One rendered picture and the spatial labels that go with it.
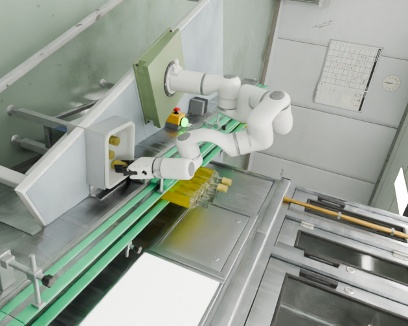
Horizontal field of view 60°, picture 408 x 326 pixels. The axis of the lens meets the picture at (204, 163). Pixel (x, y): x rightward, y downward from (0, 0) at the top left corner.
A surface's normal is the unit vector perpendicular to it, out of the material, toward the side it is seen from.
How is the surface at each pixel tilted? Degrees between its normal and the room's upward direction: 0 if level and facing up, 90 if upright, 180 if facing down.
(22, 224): 90
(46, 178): 0
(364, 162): 90
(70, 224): 90
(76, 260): 90
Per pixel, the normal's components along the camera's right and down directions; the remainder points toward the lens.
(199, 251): 0.12, -0.88
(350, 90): -0.39, 0.38
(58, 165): 0.92, 0.27
